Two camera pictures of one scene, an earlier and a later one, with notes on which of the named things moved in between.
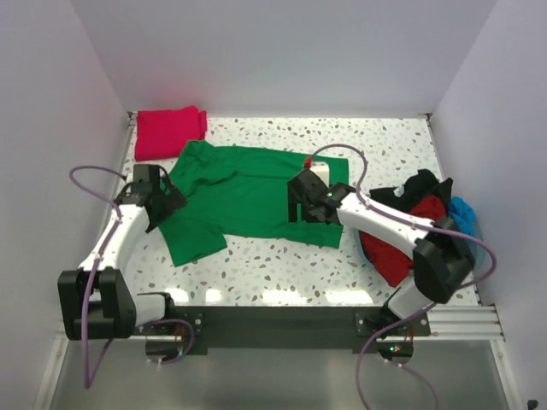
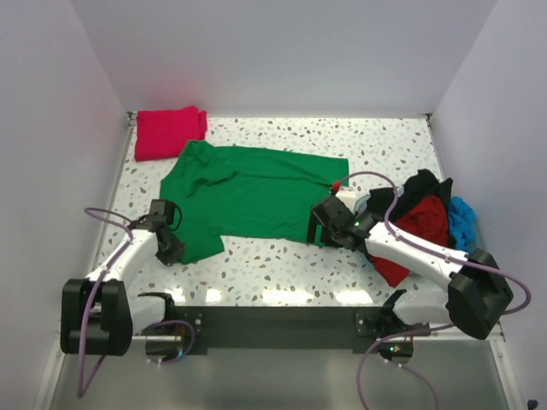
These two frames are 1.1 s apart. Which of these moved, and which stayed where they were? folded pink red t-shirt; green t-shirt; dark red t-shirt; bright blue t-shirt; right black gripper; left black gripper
Moved: left black gripper; right black gripper
Stayed: dark red t-shirt; green t-shirt; folded pink red t-shirt; bright blue t-shirt
